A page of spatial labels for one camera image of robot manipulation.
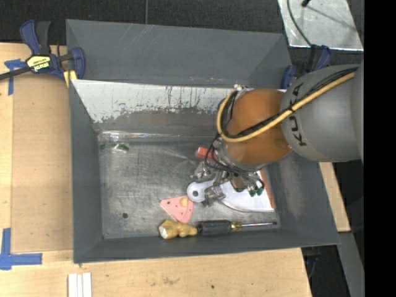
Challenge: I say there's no small red block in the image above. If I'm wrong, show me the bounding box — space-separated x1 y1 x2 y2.
195 146 216 161

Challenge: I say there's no pink toy pizza slice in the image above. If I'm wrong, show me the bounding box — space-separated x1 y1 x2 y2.
159 196 194 225

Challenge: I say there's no white and orange flat box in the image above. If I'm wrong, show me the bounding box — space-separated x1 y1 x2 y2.
221 169 276 213

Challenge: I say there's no white flat tool with hole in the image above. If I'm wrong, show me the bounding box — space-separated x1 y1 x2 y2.
186 180 217 204

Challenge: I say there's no black-handled screwdriver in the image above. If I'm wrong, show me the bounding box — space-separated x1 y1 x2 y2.
196 220 278 238

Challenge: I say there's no yellow toy figure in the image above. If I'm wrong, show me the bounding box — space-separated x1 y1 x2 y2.
158 219 199 240

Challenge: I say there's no grey metal bin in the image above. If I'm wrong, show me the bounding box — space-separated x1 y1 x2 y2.
64 19 343 264

